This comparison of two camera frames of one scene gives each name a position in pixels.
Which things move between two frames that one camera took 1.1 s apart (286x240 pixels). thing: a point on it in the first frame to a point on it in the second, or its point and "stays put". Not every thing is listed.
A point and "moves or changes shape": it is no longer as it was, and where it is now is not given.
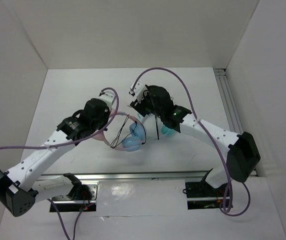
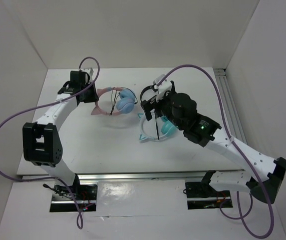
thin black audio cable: (113, 146) moves or changes shape
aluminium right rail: (229, 103) stays put
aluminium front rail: (123, 176) stays put
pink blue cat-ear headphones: (135, 140) to (125, 103)
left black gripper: (106, 113) to (94, 97)
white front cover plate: (141, 197) stays put
